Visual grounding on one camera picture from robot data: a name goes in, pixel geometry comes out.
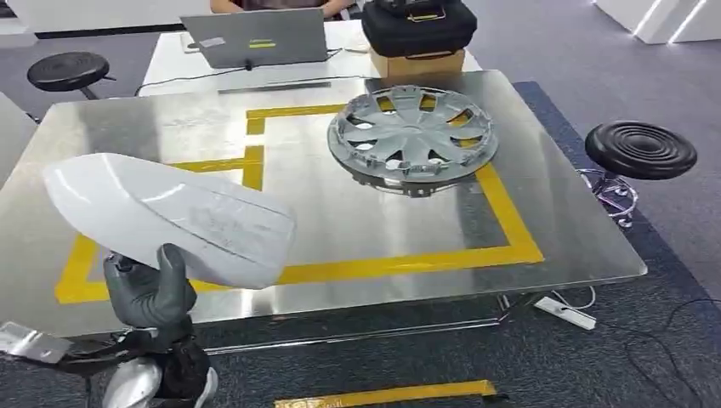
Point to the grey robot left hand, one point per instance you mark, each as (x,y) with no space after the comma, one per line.
(146,298)

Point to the white plastic car shell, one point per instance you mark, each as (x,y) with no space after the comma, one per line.
(169,219)

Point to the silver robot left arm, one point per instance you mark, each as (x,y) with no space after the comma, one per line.
(132,383)

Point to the white desk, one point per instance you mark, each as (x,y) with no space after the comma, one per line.
(169,67)

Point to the black round stool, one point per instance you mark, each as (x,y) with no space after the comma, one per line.
(639,149)
(67,70)

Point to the grey laptop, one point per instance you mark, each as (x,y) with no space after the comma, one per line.
(253,39)

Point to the white cabinet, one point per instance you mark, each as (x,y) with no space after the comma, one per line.
(84,17)

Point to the person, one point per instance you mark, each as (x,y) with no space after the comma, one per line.
(225,5)

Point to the grey wheel hubcap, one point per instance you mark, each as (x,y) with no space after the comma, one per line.
(411,141)

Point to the cardboard box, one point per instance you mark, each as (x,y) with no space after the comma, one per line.
(417,65)

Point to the black carry case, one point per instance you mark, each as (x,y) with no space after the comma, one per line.
(417,31)

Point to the white power strip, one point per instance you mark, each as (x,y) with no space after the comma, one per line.
(566,313)

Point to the white partition panel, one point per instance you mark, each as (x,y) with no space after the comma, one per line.
(648,22)

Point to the silver metal bracket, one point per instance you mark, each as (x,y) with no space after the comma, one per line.
(28,340)

